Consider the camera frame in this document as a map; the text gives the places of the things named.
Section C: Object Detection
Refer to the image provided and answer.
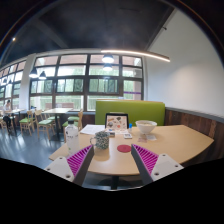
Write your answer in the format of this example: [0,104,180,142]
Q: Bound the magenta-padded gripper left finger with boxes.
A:
[44,144,95,187]

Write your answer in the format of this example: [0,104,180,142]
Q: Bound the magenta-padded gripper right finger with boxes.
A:
[130,143,185,186]

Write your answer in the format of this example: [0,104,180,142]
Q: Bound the clear plastic drink bottle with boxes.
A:
[64,116,80,156]

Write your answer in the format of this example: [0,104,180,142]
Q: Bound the small paper slip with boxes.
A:
[138,133,158,143]

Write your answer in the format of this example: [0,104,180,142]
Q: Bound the white ceramic bowl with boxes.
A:
[135,119,158,135]

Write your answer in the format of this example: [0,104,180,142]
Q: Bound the flat round red coaster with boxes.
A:
[116,144,132,154]

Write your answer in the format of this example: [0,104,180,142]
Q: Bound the group of green-seated wooden chairs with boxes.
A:
[0,108,84,141]

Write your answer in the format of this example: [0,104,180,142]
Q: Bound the white paper sheets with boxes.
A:
[79,124,106,136]

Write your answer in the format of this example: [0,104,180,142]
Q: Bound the green speckled ceramic mug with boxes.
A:
[89,130,111,150]

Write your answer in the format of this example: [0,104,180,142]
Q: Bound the wooden dining table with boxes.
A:
[41,107,74,141]

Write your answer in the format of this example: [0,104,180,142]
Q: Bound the black-framed tablet with stickers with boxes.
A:
[104,112,130,132]

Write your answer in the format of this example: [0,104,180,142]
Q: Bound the person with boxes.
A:
[1,99,13,129]

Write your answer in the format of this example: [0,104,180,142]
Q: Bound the long curved linear ceiling light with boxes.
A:
[100,49,171,63]

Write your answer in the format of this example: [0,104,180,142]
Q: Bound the dark-framed window wall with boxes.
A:
[0,53,145,113]

